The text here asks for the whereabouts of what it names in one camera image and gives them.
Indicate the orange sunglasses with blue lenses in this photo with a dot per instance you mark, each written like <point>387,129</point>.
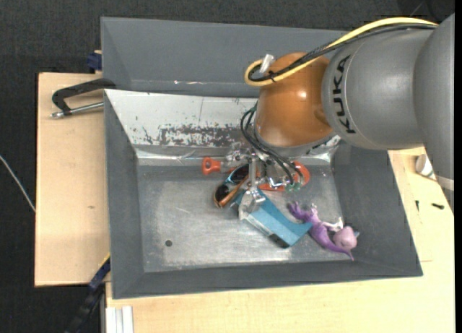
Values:
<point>225,191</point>

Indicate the blue flat box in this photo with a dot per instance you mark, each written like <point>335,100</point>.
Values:
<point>279,225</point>

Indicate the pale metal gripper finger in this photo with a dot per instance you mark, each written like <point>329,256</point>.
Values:
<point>258,196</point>
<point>245,209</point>

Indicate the grey metal bin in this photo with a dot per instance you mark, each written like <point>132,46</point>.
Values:
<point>180,223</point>

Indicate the white paper cup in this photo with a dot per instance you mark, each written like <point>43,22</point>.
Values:
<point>424,167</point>

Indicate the purple toy animal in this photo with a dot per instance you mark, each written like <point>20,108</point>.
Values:
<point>323,232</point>

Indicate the orange curved plastic piece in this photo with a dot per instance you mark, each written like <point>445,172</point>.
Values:
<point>304,172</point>

